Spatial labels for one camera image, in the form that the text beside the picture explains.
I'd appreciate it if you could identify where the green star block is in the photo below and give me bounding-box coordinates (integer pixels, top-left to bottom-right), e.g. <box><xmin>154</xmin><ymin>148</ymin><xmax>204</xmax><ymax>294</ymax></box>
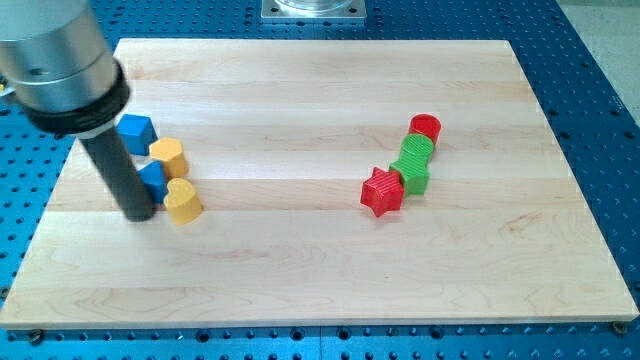
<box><xmin>389</xmin><ymin>155</ymin><xmax>430</xmax><ymax>196</ymax></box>

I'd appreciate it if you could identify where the red star block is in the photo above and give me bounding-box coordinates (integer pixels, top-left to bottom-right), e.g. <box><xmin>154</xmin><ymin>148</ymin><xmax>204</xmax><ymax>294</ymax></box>
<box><xmin>360</xmin><ymin>167</ymin><xmax>405</xmax><ymax>217</ymax></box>

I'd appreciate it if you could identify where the green cylinder block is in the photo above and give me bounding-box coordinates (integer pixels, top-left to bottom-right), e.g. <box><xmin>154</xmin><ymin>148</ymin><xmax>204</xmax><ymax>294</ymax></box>
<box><xmin>400</xmin><ymin>133</ymin><xmax>435</xmax><ymax>164</ymax></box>

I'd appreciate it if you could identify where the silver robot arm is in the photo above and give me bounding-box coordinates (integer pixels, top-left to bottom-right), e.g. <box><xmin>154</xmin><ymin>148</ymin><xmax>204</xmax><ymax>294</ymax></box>
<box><xmin>1</xmin><ymin>0</ymin><xmax>155</xmax><ymax>222</ymax></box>

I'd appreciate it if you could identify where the wooden board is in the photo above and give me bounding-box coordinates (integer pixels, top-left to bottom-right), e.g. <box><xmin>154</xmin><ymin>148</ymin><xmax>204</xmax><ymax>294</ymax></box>
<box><xmin>1</xmin><ymin>39</ymin><xmax>638</xmax><ymax>329</ymax></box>

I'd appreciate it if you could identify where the red cylinder block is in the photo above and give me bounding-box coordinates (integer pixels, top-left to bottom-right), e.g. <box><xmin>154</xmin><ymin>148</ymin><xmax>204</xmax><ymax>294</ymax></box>
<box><xmin>408</xmin><ymin>114</ymin><xmax>442</xmax><ymax>145</ymax></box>

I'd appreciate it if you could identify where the blue triangle block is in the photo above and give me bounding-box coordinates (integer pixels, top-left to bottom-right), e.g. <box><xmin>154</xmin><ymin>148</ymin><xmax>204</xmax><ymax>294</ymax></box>
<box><xmin>138</xmin><ymin>160</ymin><xmax>168</xmax><ymax>204</ymax></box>

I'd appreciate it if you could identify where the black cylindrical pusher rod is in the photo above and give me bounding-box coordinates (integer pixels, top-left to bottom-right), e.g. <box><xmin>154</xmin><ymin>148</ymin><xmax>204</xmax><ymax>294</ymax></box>
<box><xmin>80</xmin><ymin>127</ymin><xmax>155</xmax><ymax>222</ymax></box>

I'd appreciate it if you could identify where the blue cube block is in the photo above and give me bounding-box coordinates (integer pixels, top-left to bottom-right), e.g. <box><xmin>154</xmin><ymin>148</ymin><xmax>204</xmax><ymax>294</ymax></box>
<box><xmin>116</xmin><ymin>114</ymin><xmax>158</xmax><ymax>156</ymax></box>

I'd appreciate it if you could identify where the yellow heart block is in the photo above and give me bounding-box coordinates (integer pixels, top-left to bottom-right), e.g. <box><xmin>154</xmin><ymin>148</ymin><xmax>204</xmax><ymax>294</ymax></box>
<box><xmin>163</xmin><ymin>178</ymin><xmax>203</xmax><ymax>226</ymax></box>

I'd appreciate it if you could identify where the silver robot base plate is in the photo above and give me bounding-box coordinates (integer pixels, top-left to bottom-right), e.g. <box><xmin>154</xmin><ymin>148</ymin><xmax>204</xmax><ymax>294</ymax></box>
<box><xmin>261</xmin><ymin>0</ymin><xmax>367</xmax><ymax>22</ymax></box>

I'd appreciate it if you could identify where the yellow hexagon block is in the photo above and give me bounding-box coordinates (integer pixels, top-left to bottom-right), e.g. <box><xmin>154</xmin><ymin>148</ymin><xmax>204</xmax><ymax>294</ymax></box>
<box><xmin>149</xmin><ymin>137</ymin><xmax>189</xmax><ymax>180</ymax></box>

